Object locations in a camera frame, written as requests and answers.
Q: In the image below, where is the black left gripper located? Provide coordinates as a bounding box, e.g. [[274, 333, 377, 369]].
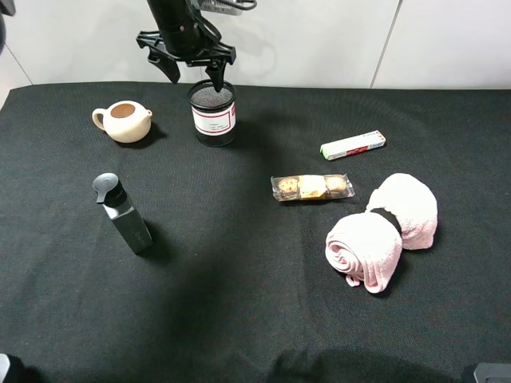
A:
[[136, 24, 236, 93]]

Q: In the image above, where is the black mesh pen holder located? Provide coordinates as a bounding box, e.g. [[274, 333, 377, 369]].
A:
[[188, 80, 236, 147]]

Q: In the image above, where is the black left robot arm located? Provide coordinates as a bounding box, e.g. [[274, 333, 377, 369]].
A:
[[136, 0, 236, 92]]

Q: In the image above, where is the cream ceramic teapot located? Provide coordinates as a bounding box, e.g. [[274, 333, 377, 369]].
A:
[[92, 101, 153, 144]]

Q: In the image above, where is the dark grey spray bottle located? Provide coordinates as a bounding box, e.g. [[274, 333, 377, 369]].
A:
[[92, 172, 153, 255]]

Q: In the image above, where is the clear packet of chocolates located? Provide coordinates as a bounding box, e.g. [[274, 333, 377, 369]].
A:
[[271, 174, 355, 202]]

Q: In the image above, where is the white green toothpaste box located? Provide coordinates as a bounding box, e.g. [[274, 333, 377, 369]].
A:
[[320, 130, 386, 161]]

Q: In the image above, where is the black elastic band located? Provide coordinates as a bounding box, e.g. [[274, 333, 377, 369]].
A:
[[370, 207, 402, 235]]

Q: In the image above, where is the rolled pink towel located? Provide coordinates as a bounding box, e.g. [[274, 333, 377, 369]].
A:
[[325, 173, 438, 294]]

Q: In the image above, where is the grey block bottom left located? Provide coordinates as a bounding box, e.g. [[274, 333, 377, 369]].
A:
[[0, 353, 11, 383]]

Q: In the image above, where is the grey block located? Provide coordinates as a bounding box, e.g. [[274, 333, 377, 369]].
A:
[[0, 353, 11, 383], [473, 363, 511, 383]]

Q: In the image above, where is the grey block bottom right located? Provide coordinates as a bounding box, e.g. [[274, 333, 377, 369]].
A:
[[473, 363, 511, 383]]

